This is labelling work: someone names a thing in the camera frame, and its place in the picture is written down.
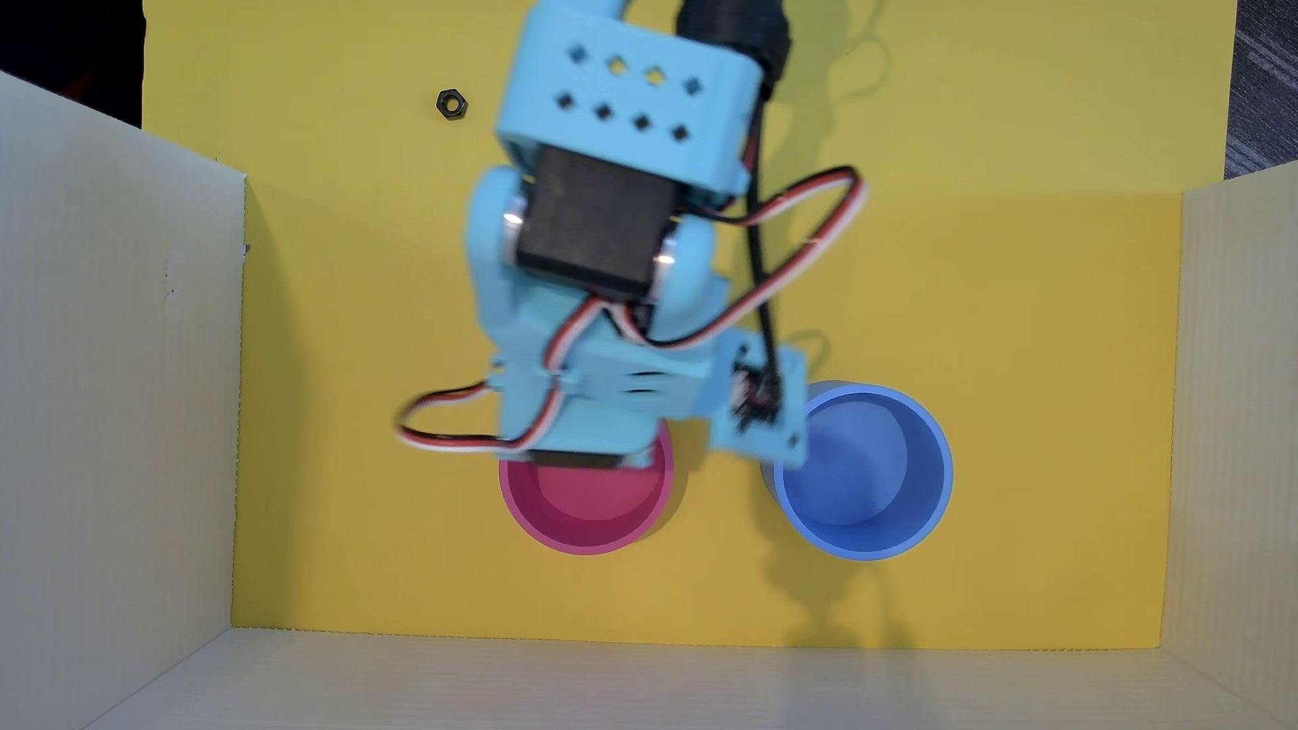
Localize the red white black servo cable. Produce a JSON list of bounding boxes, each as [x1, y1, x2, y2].
[[606, 166, 869, 352], [393, 299, 610, 454]]

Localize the yellow mat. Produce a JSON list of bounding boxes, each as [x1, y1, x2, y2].
[[142, 0, 1239, 651]]

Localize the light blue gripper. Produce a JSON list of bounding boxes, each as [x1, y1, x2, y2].
[[491, 329, 744, 470]]

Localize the light blue camera mount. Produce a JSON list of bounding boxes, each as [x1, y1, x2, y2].
[[708, 329, 813, 470]]

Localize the pink round cup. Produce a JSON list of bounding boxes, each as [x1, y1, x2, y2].
[[498, 426, 677, 557]]

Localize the blue round cup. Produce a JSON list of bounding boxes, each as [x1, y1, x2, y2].
[[763, 381, 955, 563]]

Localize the thin black camera cable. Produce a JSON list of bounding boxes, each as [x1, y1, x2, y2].
[[743, 86, 784, 412]]

